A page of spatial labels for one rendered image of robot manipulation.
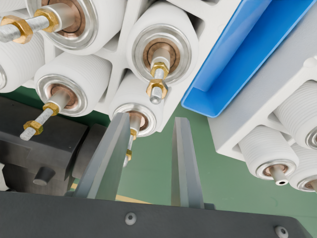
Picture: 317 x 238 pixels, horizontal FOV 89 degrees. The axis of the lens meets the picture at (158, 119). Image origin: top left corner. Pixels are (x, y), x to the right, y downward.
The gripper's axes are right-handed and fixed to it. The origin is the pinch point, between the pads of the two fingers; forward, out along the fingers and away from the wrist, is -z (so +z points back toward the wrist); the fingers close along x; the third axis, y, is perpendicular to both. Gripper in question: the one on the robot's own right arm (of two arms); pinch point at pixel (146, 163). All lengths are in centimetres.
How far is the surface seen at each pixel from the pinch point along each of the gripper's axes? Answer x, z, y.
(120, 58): 7.3, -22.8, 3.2
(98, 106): 13.2, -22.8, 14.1
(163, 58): -0.3, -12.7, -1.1
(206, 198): -33, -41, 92
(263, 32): -21.2, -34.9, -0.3
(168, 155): -5, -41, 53
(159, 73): -0.1, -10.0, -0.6
